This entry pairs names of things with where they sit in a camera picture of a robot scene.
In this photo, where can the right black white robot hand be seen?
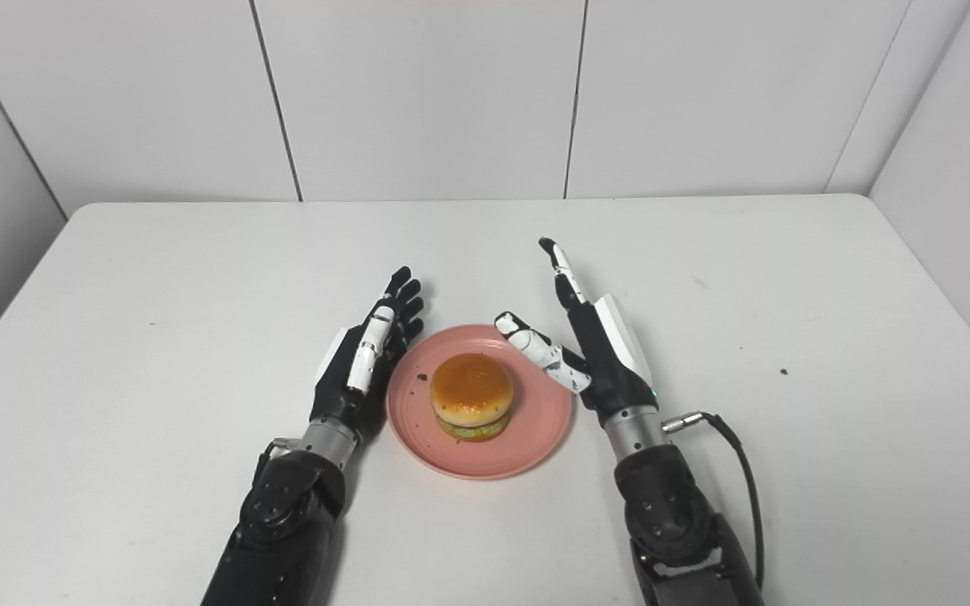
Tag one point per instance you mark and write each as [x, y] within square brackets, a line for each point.
[594, 353]

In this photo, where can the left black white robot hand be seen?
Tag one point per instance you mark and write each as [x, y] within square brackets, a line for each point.
[363, 358]

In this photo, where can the pink round plate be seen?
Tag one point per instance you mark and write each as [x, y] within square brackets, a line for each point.
[535, 438]

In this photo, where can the toy hamburger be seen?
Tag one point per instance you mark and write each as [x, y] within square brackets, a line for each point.
[471, 396]

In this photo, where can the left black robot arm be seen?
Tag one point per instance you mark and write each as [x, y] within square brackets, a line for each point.
[283, 522]

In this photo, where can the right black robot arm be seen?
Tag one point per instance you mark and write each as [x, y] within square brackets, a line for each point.
[670, 513]

